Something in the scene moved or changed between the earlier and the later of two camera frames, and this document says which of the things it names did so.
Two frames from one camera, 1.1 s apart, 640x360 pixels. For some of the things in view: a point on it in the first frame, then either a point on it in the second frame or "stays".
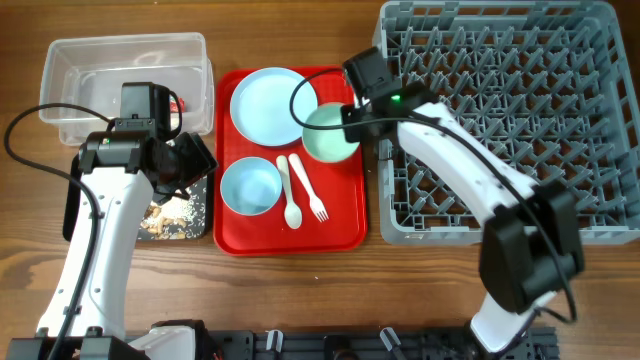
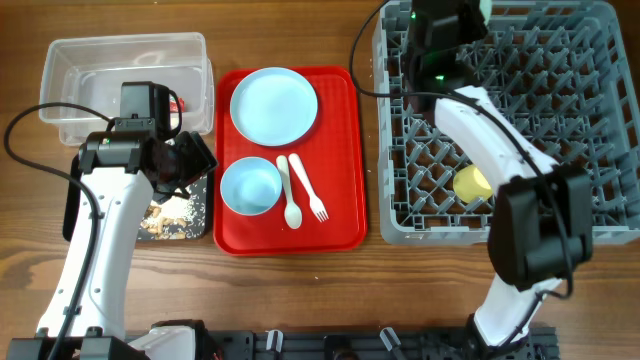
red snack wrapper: [174, 105] stays
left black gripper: [200, 159] stays
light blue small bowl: [251, 186] stays
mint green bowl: [329, 144] → [486, 7]
